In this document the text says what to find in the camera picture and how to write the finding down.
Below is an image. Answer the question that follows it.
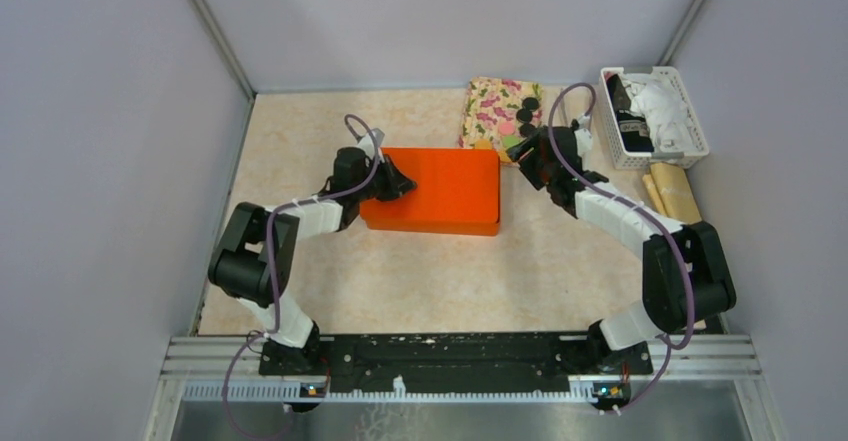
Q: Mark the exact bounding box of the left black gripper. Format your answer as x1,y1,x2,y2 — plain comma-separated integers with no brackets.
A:
354,154,416,202

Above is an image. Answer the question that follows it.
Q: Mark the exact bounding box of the floral tray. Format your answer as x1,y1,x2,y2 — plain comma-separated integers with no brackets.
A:
458,76,544,154

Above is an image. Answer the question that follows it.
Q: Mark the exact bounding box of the orange box lid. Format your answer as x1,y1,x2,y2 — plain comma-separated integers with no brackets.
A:
360,147,501,236

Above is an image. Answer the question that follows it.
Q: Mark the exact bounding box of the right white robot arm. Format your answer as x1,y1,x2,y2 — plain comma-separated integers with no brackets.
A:
507,124,737,373

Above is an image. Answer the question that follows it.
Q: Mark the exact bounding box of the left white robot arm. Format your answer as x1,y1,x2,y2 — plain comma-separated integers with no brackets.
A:
207,129,417,375

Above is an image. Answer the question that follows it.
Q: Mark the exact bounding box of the green cookie lower left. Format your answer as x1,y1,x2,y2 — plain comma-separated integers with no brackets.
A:
501,135,523,150

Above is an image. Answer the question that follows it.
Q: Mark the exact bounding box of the black cookie lower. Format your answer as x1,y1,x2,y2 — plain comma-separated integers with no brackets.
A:
519,123,537,138

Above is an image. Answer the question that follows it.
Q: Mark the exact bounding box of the black cookie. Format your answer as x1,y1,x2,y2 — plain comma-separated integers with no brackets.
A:
521,97,540,112
519,123,537,138
516,108,534,123

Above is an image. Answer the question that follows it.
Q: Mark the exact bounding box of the pink cookie middle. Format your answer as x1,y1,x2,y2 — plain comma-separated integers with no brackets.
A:
498,121,516,136

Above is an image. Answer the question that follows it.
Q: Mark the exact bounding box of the black cookie middle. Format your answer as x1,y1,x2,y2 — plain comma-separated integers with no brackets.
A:
516,108,534,123

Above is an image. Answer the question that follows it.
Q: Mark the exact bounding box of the black cookie upper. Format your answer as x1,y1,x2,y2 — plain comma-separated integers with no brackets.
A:
521,97,540,112

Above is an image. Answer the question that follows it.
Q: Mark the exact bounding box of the white plastic basket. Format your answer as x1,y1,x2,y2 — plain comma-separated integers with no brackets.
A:
597,66,709,169

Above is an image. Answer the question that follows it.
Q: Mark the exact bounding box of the black item in basket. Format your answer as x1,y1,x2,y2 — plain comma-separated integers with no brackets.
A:
606,74,655,153

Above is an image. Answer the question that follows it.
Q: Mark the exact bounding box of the white cloth in basket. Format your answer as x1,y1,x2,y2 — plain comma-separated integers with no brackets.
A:
621,73,696,152

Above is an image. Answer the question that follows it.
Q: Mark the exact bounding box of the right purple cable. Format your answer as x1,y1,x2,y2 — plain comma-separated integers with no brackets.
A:
547,82,697,415

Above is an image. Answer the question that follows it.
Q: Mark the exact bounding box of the purple cable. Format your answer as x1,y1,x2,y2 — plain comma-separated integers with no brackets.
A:
547,82,697,415
221,113,384,441

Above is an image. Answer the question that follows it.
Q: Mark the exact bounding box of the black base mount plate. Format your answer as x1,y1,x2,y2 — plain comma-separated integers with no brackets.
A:
258,331,653,408

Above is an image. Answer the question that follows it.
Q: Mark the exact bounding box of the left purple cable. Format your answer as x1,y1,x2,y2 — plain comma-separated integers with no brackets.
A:
221,113,384,441

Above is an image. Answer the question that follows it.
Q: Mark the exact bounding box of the aluminium frame rail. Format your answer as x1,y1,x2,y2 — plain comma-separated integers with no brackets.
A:
145,332,782,440

